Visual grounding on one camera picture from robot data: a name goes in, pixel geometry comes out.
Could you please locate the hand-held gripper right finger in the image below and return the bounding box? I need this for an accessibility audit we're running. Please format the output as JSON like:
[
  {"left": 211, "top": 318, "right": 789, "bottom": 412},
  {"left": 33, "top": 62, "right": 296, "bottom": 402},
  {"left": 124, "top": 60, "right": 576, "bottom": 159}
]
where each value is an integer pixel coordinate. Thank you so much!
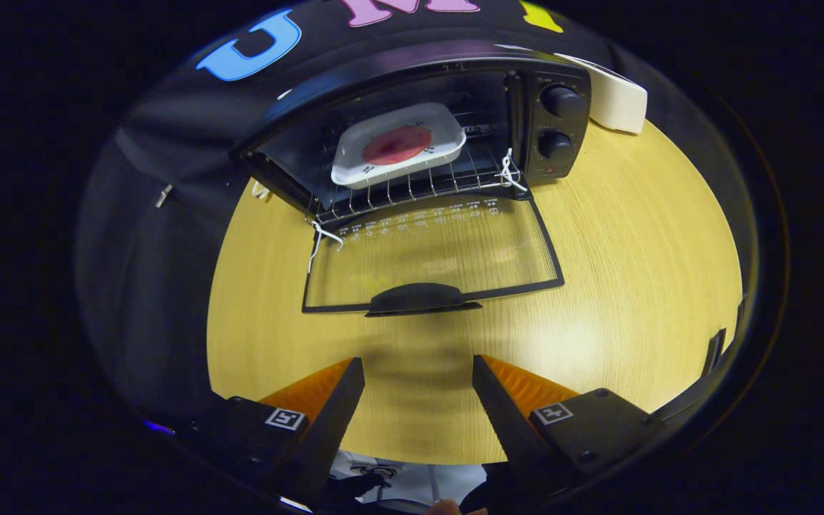
[{"left": 469, "top": 355, "right": 667, "bottom": 501}]

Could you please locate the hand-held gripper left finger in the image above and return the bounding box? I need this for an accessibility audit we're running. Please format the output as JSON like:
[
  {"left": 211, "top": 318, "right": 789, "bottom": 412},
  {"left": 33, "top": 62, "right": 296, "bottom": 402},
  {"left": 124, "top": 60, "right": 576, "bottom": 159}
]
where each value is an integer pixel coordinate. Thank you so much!
[{"left": 190, "top": 357, "right": 366, "bottom": 510}]

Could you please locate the white food plate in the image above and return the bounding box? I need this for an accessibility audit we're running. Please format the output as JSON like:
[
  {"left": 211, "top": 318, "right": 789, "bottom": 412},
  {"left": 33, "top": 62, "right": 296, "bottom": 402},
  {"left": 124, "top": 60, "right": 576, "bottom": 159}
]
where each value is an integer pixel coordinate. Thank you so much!
[{"left": 331, "top": 102, "right": 467, "bottom": 190}]

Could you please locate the pink round bun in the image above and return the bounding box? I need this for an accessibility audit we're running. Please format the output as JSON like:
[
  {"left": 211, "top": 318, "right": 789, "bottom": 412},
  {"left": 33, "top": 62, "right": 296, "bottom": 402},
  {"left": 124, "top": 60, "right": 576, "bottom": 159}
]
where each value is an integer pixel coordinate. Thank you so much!
[{"left": 363, "top": 126, "right": 432, "bottom": 166}]

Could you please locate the black toaster oven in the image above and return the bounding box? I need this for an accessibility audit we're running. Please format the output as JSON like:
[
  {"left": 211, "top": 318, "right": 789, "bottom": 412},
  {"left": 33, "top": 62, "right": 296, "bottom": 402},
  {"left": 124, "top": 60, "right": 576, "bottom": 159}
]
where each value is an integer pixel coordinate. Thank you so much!
[{"left": 230, "top": 39, "right": 593, "bottom": 317}]

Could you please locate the white pop-up toaster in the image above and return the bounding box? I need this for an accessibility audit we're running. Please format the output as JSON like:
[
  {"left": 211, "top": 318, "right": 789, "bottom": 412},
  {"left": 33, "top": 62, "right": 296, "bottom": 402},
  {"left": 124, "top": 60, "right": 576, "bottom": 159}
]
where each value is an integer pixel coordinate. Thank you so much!
[{"left": 555, "top": 52, "right": 649, "bottom": 134}]

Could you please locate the white string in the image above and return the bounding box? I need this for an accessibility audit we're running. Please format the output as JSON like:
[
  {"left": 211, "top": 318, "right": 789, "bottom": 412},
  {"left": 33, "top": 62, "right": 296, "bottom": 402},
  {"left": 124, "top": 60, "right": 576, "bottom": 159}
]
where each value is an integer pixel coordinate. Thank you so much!
[
  {"left": 307, "top": 218, "right": 345, "bottom": 274},
  {"left": 498, "top": 148, "right": 529, "bottom": 192}
]

